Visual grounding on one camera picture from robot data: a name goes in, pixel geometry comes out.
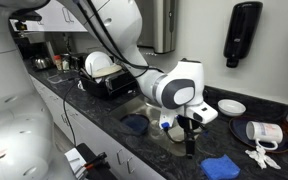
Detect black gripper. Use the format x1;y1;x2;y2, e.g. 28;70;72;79
176;114;207;160

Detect blue sponge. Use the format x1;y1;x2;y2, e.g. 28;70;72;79
199;154;242;180

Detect plain cream mug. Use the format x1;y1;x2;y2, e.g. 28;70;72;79
167;126;187;145

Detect white box on wrist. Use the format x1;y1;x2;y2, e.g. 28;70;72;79
184;101;219;125

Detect clear drinking glass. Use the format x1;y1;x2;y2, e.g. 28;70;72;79
148;117;167;140

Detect dark blue plate under mug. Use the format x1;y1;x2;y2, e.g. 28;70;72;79
228;116;288;154

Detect small white bowl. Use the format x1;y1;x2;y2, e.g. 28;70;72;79
217;98;247;117

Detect dark blue plate in sink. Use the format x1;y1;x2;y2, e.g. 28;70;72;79
119;113;151;136

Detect crumpled white paper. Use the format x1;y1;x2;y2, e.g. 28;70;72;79
244;145;282;170

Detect stainless steel sink basin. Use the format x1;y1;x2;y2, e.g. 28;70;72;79
109;95;206;158

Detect white printed mug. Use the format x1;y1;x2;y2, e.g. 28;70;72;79
245;120;284;152

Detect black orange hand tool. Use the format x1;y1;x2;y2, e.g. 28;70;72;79
83;151;108;171

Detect black dish rack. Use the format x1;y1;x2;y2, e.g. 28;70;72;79
78;60;142;100

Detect white lower cabinets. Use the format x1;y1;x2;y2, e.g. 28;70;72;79
29;74;167;180

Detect white cabinets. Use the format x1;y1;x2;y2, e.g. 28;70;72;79
9;0;89;33
29;74;167;180

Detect cream round plate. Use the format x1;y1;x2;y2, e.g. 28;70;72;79
92;63;124;80

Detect white paper sheet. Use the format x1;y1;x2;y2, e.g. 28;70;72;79
63;148;89;178

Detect stainless paper towel dispenser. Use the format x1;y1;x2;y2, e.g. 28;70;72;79
135;0;179;55

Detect white round plate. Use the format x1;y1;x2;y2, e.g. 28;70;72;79
84;50;115;78

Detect black soap dispenser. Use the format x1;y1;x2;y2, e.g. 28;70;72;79
223;0;264;69

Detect glass jar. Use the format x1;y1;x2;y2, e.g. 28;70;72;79
61;53;72;72

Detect red lid spice jar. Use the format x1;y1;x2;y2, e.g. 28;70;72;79
53;54;64;72

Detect metal kettle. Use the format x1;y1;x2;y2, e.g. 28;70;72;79
30;55;53;71

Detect black coffee machine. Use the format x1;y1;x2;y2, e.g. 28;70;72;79
15;39;52;61

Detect white upper cabinets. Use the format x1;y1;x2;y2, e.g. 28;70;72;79
9;0;89;33

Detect white wrist camera blue plug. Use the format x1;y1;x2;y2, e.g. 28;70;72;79
158;105;179;130

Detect black hanging cable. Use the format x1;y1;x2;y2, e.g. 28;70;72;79
62;78;82;148

